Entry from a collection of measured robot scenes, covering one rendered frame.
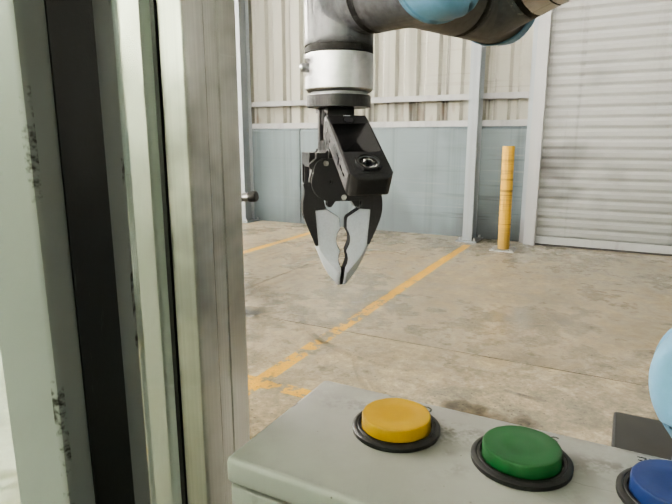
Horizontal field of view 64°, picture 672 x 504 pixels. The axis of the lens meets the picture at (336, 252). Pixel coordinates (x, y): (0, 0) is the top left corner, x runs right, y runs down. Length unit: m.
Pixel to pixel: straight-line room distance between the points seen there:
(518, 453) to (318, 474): 0.10
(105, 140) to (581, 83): 5.70
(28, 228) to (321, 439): 0.19
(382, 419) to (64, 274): 0.19
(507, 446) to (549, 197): 5.60
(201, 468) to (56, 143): 0.21
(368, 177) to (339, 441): 0.27
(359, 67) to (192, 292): 0.36
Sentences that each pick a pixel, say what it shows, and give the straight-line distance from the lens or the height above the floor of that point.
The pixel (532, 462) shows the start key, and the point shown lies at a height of 0.91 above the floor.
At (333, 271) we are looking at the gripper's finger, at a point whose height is 0.92.
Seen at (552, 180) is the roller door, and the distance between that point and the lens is 5.87.
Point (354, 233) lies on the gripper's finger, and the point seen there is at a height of 0.96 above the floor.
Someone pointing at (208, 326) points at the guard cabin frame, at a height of 0.96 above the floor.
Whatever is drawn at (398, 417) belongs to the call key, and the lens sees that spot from 0.33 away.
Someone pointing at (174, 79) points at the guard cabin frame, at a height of 1.09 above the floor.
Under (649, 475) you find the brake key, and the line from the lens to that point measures 0.31.
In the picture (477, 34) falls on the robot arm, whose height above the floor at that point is 1.17.
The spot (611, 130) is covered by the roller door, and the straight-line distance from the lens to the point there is 5.82.
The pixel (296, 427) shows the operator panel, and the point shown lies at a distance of 0.33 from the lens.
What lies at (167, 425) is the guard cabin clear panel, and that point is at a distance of 0.34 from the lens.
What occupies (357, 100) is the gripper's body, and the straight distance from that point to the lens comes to 0.60.
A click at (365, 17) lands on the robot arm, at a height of 1.18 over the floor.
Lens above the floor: 1.06
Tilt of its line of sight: 12 degrees down
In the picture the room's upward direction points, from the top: straight up
